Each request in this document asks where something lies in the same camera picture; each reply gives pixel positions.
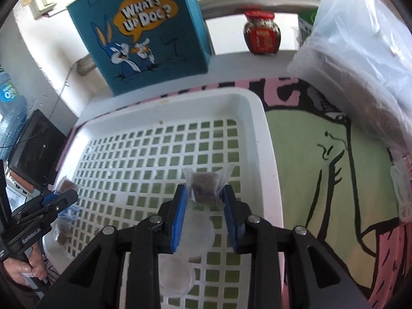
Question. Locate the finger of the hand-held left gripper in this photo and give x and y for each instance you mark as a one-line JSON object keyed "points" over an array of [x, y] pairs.
{"points": [[51, 199], [64, 199]]}

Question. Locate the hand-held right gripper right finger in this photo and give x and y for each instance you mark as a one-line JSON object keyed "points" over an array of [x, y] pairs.
{"points": [[230, 219]]}

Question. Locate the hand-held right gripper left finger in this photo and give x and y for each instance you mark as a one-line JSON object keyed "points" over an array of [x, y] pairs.
{"points": [[179, 219]]}

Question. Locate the blue flower hair clip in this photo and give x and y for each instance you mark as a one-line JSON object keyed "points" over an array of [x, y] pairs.
{"points": [[69, 212]]}

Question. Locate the brown candy cube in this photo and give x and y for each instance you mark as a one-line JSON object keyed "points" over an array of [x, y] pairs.
{"points": [[66, 185], [202, 188], [64, 233]]}

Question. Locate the clear round plastic dish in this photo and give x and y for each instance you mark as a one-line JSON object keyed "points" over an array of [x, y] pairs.
{"points": [[177, 276], [196, 231]]}

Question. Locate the white perforated tray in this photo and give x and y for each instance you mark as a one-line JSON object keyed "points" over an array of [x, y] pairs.
{"points": [[251, 135]]}

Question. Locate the person's left hand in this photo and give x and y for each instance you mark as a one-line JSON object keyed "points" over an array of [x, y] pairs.
{"points": [[22, 268]]}

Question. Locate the orange white control box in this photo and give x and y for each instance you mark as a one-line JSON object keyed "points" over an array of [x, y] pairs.
{"points": [[20, 182]]}

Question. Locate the green tray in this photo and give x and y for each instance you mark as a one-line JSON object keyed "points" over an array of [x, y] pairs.
{"points": [[213, 258]]}

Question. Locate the blue water bottle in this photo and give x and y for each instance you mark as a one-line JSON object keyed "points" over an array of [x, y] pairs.
{"points": [[11, 119]]}

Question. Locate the clear plastic packet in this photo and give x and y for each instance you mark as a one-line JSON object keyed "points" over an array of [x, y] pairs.
{"points": [[400, 183]]}

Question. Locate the blue cartoon tote bag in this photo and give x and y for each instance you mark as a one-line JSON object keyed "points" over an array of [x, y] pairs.
{"points": [[180, 38]]}

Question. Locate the red lid sauce jar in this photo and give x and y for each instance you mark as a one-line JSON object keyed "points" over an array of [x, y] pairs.
{"points": [[262, 35]]}

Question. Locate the clear plastic bag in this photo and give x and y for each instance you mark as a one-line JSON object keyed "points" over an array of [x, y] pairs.
{"points": [[354, 54]]}

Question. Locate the green packet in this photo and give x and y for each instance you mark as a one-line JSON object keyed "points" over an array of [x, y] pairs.
{"points": [[305, 25]]}

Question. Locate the white wall switch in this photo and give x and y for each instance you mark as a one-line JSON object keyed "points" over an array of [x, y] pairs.
{"points": [[41, 2]]}

